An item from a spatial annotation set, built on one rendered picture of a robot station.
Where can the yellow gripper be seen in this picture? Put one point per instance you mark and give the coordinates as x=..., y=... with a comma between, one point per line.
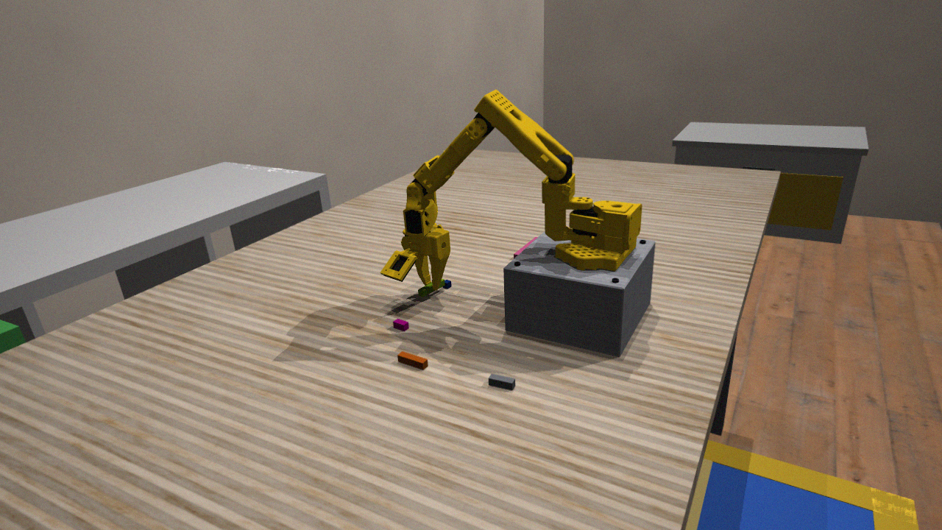
x=417, y=249

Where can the orange rectangular rod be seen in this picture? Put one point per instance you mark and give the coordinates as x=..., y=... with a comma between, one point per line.
x=412, y=360

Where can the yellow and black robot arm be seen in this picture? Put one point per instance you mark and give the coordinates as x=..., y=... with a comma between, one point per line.
x=606, y=220

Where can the lime green rod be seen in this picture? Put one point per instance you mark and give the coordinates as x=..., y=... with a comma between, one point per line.
x=428, y=289

